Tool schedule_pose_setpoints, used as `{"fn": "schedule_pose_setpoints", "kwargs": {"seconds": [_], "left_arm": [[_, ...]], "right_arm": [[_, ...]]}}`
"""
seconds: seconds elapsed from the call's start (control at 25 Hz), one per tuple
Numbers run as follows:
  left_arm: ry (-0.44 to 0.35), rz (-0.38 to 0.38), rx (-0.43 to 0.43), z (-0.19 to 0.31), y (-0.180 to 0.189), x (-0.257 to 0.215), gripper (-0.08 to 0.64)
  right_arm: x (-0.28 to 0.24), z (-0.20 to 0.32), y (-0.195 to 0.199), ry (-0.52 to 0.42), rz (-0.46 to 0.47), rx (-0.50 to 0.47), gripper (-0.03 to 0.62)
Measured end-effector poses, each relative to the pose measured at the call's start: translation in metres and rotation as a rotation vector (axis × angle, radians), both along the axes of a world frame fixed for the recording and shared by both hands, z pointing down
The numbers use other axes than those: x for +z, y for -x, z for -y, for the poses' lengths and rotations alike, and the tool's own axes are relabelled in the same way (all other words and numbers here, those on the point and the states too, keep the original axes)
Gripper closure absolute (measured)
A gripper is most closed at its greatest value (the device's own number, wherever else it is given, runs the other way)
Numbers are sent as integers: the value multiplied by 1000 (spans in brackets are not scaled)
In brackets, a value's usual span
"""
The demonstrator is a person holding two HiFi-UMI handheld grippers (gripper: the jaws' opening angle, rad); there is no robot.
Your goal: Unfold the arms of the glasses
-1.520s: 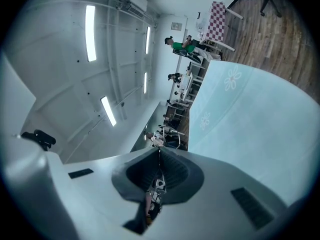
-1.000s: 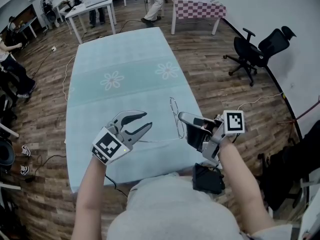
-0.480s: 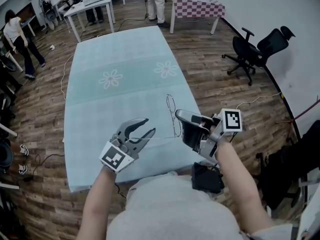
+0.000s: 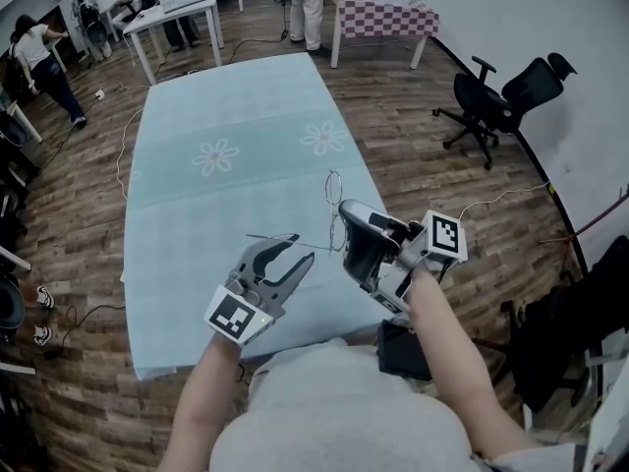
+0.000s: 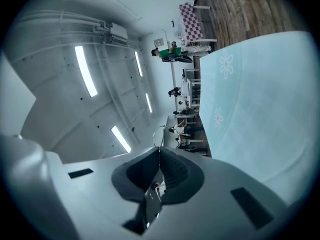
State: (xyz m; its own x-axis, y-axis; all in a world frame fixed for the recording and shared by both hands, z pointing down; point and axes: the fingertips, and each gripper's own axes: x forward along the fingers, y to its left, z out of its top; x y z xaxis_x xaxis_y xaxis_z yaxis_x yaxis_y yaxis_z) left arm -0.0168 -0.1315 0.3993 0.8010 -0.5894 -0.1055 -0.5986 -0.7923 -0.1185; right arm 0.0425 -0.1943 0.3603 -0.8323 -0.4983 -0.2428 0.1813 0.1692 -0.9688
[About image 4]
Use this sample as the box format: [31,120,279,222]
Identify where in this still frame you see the thin wire-frame eyeglasses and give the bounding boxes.
[245,169,353,258]

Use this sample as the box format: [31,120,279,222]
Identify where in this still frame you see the person's right forearm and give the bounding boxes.
[410,263,537,461]

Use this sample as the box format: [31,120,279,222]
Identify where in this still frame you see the black floor cable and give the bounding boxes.
[220,36,291,63]
[43,304,128,361]

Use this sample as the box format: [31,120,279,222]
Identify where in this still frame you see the black office chair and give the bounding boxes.
[474,235,629,415]
[431,51,579,171]

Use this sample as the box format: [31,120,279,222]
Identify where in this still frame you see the white power cable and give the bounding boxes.
[459,182,552,220]

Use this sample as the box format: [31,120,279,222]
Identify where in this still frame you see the person's grey shirt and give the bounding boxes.
[208,336,576,472]

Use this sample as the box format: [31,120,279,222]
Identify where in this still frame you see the light blue floral tablecloth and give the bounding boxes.
[123,51,389,382]

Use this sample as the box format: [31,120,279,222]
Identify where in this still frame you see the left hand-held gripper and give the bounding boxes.
[203,233,316,347]

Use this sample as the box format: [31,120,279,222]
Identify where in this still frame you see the person's left forearm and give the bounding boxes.
[156,334,242,472]

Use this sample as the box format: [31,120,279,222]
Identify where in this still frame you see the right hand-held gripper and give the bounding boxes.
[338,199,469,315]

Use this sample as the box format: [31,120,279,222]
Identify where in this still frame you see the white floor cable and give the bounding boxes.
[116,108,146,201]

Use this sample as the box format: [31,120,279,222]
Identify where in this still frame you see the black box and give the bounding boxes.
[376,320,433,383]

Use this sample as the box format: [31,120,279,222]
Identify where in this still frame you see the white table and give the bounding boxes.
[122,0,225,86]

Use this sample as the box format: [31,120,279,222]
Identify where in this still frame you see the red coat stand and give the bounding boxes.
[538,192,629,284]

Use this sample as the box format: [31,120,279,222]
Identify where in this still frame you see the table with checkered cloth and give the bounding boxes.
[323,0,441,71]

